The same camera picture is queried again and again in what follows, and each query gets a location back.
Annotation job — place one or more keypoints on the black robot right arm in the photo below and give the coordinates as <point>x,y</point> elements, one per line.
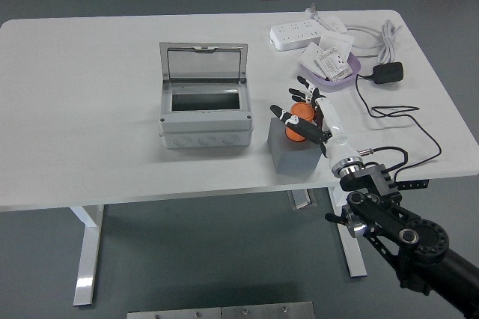
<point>423,244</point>

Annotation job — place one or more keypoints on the white power strip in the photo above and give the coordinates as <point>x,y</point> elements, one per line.
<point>295,34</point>

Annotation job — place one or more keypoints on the grey block holder with hole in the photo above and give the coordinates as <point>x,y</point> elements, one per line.
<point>295,160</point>

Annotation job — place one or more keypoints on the grey metal plate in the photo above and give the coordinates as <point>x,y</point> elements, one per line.
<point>174,314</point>

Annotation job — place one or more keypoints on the purple plastic tray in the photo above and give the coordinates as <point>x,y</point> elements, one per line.
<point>337,85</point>

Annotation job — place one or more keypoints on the orange cylindrical battery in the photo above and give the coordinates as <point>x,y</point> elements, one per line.
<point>299,111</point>

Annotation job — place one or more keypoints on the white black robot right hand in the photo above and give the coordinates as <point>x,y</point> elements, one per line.
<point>335,128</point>

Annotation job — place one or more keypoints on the large white socket panel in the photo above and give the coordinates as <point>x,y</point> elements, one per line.
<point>337,40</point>

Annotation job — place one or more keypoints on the grey enclosure box with lid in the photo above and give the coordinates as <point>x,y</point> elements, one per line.
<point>206,124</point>

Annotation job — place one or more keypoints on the grey metal table bracket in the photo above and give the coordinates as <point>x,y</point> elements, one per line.
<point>301,199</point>

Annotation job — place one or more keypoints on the small white adapter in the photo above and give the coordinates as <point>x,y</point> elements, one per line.
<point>335,24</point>

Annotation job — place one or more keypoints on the black power adapter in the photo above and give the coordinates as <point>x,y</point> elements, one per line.
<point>389,73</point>

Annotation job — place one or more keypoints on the labelled white socket package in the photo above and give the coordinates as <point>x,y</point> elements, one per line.
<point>333,64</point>

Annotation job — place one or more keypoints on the white table leg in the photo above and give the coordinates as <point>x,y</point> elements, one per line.
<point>88,251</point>
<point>353,255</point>

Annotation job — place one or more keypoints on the small white socket panel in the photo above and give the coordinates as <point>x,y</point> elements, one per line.
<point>310,57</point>

